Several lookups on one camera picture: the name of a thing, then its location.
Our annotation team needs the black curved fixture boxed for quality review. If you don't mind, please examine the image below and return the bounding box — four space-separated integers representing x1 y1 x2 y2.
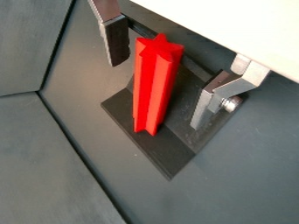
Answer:
102 57 233 179

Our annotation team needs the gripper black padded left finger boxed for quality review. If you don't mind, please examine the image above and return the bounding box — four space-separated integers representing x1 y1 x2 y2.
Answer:
89 0 130 67

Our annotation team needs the red star prism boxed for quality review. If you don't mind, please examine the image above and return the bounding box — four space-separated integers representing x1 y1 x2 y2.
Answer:
134 33 183 136

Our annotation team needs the gripper silver bracket right finger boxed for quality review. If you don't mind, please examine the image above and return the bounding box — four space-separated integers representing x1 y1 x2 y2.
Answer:
191 54 270 130

